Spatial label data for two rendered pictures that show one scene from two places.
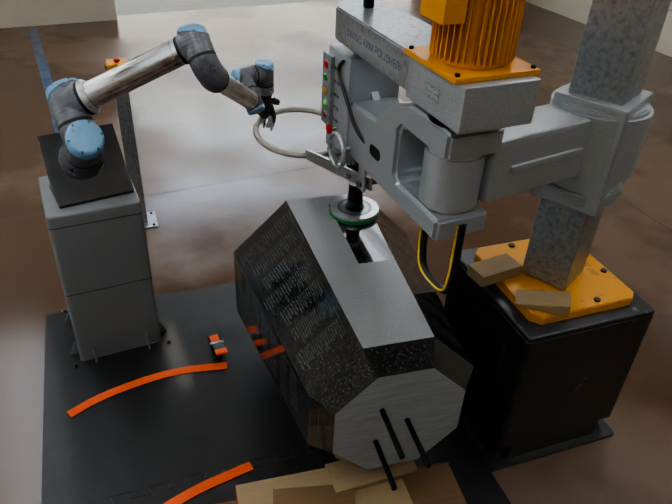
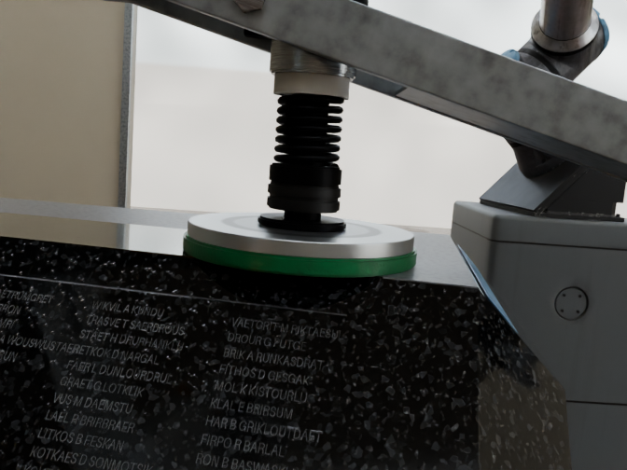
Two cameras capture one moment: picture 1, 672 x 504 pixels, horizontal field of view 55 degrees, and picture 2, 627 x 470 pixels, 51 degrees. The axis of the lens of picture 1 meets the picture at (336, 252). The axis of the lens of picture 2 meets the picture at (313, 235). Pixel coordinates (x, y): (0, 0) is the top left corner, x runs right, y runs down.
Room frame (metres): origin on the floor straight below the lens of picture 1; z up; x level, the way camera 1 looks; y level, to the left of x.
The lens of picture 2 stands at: (2.69, -0.63, 0.97)
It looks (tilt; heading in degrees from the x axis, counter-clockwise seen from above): 7 degrees down; 115
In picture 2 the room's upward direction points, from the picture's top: 4 degrees clockwise
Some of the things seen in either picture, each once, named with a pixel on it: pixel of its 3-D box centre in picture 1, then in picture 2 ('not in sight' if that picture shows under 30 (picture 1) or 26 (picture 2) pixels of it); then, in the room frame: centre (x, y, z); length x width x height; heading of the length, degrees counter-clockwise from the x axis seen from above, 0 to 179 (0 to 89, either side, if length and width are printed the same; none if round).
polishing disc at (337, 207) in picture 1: (354, 207); (300, 231); (2.42, -0.07, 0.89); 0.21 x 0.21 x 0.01
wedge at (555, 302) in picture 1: (542, 298); not in sight; (1.95, -0.81, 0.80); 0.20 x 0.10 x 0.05; 74
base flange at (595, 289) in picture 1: (551, 274); not in sight; (2.17, -0.90, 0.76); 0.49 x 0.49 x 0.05; 21
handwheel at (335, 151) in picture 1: (345, 149); not in sight; (2.26, -0.01, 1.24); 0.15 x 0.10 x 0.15; 25
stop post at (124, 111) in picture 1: (129, 147); not in sight; (3.59, 1.31, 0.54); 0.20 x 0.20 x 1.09; 21
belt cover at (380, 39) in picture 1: (413, 58); not in sight; (2.10, -0.22, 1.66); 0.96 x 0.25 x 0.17; 25
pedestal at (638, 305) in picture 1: (530, 344); not in sight; (2.17, -0.90, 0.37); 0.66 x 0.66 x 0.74; 21
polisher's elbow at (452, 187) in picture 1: (451, 173); not in sight; (1.83, -0.35, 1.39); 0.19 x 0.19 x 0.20
